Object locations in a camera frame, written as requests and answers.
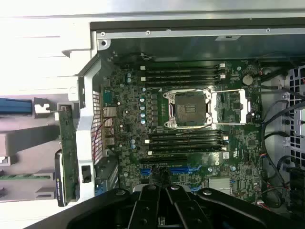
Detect blue expansion slot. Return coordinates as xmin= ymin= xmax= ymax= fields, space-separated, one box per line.
xmin=140 ymin=167 xmax=194 ymax=175

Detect silver finned chipset heatsink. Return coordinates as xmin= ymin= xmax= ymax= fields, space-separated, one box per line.
xmin=208 ymin=177 xmax=233 ymax=191

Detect green motherboard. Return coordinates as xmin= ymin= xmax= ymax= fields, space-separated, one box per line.
xmin=100 ymin=59 xmax=265 ymax=206

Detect CPU socket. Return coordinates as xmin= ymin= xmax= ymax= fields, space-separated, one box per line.
xmin=163 ymin=89 xmax=214 ymax=129

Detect silver socket cover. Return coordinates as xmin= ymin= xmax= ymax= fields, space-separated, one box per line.
xmin=211 ymin=89 xmax=251 ymax=125

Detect black power plug bundle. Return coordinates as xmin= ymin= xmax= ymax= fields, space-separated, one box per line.
xmin=285 ymin=167 xmax=305 ymax=215

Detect grey parts rack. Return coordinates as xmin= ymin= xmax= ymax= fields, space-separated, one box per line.
xmin=0 ymin=94 xmax=81 ymax=207

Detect hard disk with blue caddy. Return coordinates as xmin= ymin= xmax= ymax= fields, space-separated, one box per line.
xmin=0 ymin=99 xmax=32 ymax=115

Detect dark grey open PC case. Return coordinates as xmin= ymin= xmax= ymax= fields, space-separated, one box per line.
xmin=61 ymin=21 xmax=305 ymax=215

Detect perforated metal disk bay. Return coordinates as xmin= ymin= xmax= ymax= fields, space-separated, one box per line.
xmin=285 ymin=64 xmax=305 ymax=172

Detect thin wire locking lever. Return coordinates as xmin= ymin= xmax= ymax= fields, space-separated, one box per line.
xmin=175 ymin=128 xmax=216 ymax=137
xmin=164 ymin=87 xmax=212 ymax=96

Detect red black twisted wire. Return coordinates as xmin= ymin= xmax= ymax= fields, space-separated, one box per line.
xmin=92 ymin=118 xmax=114 ymax=165

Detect thin wire with white plug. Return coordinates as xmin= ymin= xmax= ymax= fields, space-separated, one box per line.
xmin=113 ymin=52 xmax=154 ymax=61

